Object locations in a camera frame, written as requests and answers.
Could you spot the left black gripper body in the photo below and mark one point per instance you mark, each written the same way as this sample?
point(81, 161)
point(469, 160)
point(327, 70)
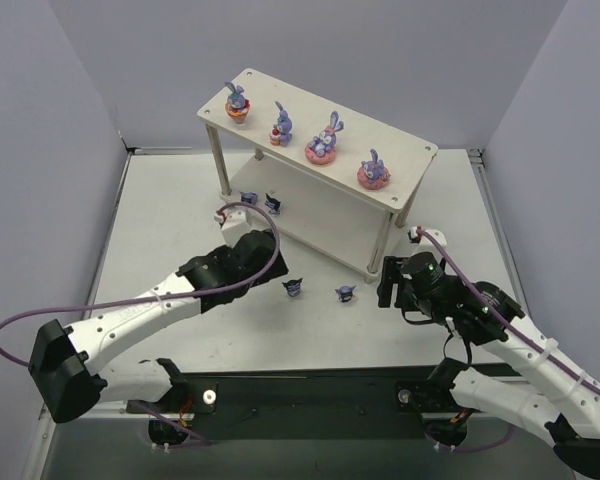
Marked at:
point(273, 262)

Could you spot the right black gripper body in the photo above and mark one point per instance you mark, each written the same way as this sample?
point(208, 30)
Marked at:
point(390, 282)

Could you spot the black-headed figure purple bow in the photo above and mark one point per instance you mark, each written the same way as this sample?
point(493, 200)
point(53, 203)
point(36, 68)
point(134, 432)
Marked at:
point(293, 287)

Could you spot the purple imp figure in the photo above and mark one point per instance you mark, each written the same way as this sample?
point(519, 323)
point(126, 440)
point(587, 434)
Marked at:
point(249, 197)

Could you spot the black imp figure front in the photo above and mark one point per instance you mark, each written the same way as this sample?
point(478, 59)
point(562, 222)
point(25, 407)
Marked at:
point(272, 204)

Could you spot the purple-headed figure black bow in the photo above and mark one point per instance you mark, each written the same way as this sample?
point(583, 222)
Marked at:
point(345, 293)

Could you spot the purple bunny with red cake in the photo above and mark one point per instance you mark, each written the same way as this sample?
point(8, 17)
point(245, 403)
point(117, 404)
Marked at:
point(280, 134)

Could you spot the large bunny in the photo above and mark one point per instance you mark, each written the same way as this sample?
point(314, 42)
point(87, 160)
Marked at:
point(321, 150)

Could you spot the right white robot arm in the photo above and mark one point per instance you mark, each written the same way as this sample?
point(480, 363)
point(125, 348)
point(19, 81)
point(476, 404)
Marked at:
point(512, 371)

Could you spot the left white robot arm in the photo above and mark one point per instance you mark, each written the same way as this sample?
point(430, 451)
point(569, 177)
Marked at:
point(73, 366)

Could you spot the light wooden two-tier shelf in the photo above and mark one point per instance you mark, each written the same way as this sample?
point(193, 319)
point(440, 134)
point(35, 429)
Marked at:
point(343, 182)

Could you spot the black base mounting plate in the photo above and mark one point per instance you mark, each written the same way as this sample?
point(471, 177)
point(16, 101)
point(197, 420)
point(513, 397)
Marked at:
point(339, 404)

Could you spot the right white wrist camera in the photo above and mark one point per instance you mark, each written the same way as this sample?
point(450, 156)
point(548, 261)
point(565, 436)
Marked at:
point(426, 241)

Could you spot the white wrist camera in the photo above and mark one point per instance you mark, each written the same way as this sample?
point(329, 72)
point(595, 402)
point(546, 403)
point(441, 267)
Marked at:
point(426, 241)
point(234, 223)

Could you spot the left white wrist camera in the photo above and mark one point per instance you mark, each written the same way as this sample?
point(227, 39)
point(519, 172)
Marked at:
point(234, 223)

